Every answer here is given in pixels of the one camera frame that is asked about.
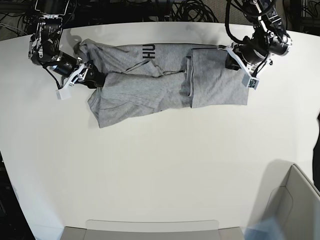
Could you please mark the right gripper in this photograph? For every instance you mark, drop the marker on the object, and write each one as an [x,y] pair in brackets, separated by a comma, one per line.
[67,64]

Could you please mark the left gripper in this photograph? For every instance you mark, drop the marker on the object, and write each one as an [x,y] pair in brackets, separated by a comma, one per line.
[253,53]

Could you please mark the grey T-shirt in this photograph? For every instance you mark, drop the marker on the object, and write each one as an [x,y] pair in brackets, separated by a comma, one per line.
[145,79]

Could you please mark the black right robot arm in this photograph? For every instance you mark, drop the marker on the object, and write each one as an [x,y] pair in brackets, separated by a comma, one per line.
[44,47]

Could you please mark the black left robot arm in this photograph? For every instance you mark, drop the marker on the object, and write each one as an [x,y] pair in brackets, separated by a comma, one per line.
[270,36]

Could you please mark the grey cardboard box bottom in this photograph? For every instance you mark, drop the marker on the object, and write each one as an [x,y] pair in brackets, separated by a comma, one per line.
[123,230]

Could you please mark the grey cardboard box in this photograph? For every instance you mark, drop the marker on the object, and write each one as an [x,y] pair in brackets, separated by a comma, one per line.
[123,230]
[295,208]

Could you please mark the grey cardboard box right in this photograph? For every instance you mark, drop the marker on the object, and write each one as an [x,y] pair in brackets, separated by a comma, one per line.
[295,208]

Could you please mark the blue cloth in corner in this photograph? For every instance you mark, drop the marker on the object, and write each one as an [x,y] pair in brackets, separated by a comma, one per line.
[268,229]

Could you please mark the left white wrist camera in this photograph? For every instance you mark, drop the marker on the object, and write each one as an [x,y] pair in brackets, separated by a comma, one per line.
[248,80]

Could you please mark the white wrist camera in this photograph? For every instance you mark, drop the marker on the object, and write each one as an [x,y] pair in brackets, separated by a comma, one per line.
[77,75]
[248,80]

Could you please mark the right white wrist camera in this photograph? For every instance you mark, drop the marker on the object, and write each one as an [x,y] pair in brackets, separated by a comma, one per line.
[77,75]

